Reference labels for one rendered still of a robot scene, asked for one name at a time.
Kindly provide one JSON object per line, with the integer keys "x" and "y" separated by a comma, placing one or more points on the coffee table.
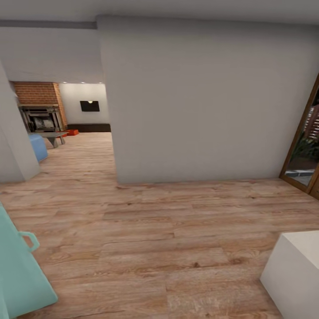
{"x": 51, "y": 136}

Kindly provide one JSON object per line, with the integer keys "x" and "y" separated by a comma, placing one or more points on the cabinet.
{"x": 90, "y": 127}

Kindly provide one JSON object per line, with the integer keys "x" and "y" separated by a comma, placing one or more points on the wall mounted tv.
{"x": 90, "y": 106}

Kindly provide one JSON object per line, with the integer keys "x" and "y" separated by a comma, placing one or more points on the standing mirror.
{"x": 23, "y": 285}

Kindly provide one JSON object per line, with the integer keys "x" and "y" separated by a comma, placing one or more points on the wood fireplace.
{"x": 41, "y": 118}

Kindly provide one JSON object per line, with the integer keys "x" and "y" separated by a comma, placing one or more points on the sofa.
{"x": 39, "y": 147}

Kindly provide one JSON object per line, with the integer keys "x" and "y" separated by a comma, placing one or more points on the door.
{"x": 301, "y": 167}

